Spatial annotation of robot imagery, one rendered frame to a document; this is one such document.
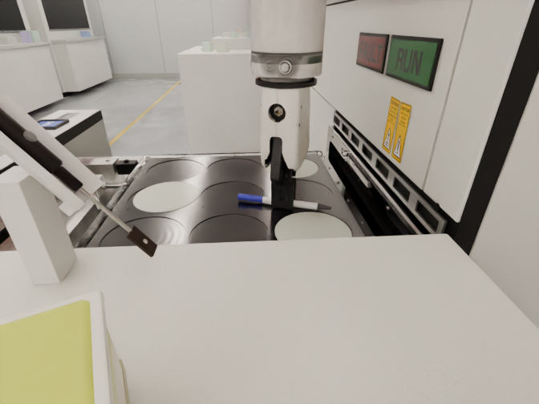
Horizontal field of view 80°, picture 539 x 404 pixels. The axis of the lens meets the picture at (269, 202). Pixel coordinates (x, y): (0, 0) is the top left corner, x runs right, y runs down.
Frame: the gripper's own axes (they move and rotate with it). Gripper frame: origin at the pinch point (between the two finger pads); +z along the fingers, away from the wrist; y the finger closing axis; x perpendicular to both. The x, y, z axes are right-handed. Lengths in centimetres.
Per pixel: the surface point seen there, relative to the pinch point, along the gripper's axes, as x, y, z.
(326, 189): -5.7, 7.2, 2.4
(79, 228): 28.7, -9.5, 5.0
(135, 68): 503, 669, 72
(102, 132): 48, 21, 1
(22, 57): 427, 329, 18
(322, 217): -5.9, -1.8, 2.3
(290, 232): -2.4, -6.4, 2.3
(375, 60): -10.5, 11.4, -16.7
